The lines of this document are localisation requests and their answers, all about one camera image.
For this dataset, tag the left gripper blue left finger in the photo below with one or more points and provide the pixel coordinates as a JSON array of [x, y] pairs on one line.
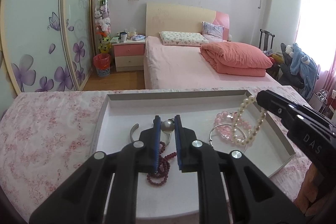
[[104, 188]]

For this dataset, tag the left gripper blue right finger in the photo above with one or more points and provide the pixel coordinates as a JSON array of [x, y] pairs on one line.
[[231, 188]]

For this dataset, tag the thin silver bangle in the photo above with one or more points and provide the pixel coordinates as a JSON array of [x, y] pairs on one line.
[[223, 130]]

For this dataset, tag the pearl earring pair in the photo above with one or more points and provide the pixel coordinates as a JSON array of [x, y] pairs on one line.
[[167, 126]]

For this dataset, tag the person's right hand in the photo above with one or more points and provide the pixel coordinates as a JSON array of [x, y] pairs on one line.
[[316, 197]]

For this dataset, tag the blue plush robe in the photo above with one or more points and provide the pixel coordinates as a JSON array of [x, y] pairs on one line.
[[303, 66]]

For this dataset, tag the pink floral bedsheet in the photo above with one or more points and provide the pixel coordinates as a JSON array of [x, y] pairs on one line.
[[46, 136]]

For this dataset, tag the dark wooden chair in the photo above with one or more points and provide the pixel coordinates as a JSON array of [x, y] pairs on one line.
[[266, 45]]

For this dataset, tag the grey cardboard tray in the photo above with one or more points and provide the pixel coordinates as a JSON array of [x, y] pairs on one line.
[[124, 116]]

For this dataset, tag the coral folded quilt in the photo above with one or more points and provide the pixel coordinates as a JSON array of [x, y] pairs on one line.
[[238, 59]]

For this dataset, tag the pink curtain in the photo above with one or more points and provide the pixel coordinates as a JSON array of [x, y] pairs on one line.
[[316, 37]]

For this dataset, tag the red lined waste basket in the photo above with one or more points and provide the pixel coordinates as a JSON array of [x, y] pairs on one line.
[[102, 64]]

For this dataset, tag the purple patterned pillow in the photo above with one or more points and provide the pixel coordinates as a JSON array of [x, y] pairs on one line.
[[212, 32]]

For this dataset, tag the pink white nightstand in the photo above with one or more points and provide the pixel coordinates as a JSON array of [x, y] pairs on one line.
[[128, 56]]

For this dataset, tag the pink mattress bed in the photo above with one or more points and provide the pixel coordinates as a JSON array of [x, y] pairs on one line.
[[182, 67]]

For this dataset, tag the white mug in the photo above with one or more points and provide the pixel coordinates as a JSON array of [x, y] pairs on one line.
[[123, 37]]

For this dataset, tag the floral white pillow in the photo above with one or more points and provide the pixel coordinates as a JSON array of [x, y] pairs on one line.
[[171, 38]]

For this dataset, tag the cream pink headboard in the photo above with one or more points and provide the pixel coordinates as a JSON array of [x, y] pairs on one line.
[[179, 18]]

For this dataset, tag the sliding glass wardrobe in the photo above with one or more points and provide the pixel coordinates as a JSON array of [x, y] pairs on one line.
[[47, 44]]

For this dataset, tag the plush toy display tube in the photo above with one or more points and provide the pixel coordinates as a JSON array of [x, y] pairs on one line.
[[101, 23]]

